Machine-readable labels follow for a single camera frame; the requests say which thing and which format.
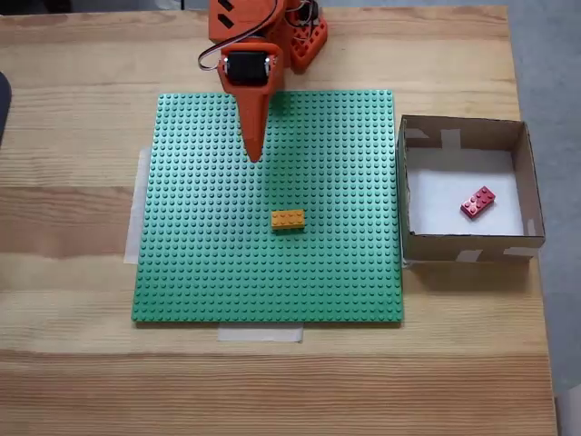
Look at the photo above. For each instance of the red lego block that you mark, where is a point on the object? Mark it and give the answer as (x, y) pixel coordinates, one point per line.
(479, 203)

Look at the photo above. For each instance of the green lego baseplate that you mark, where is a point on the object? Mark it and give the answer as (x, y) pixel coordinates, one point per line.
(318, 181)

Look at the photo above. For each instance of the yellow lego block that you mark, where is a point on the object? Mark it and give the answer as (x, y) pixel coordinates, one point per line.
(288, 220)

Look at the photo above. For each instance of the open cardboard box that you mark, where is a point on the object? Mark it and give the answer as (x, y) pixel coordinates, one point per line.
(454, 250)

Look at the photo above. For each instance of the white paper sheet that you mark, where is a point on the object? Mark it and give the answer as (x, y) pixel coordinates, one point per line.
(436, 204)

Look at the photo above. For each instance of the black rounded object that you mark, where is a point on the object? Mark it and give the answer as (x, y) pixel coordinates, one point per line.
(4, 109)

